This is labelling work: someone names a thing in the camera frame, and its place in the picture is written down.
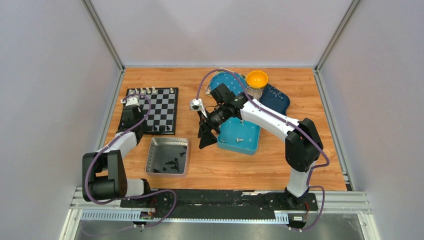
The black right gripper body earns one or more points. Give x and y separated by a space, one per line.
217 118

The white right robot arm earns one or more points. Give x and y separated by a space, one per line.
303 145

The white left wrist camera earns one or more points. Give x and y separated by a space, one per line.
130 101

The black and white chessboard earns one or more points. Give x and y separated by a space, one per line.
163 111

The blue plastic bin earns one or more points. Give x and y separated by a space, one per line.
235 128

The dark blue leaf plate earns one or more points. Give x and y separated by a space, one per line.
275 99

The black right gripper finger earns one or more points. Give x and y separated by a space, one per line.
204 127
206 138

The yellow bowl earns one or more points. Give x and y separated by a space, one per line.
257 79

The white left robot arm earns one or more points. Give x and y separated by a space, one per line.
103 173

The light blue dotted plate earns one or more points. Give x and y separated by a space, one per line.
242 79

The silver metal tray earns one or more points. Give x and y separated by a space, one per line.
164 149

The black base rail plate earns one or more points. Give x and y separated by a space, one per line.
220 204

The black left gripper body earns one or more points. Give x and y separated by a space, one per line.
140 121

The floral rectangular tray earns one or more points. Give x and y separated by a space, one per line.
223 77

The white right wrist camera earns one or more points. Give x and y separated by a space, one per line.
198 106

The clear glass cup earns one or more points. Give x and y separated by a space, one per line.
255 93

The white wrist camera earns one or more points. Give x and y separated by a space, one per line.
198 106
130 101

